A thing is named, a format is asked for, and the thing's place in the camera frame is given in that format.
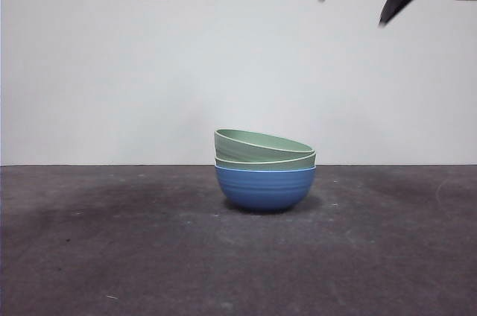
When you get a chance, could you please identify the green ribbed bowl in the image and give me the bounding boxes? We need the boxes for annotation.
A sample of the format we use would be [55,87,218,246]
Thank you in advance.
[213,128,316,162]
[215,151,318,172]

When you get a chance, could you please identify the blue ribbed bowl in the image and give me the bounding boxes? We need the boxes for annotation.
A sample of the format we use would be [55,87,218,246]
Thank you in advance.
[214,165,318,215]

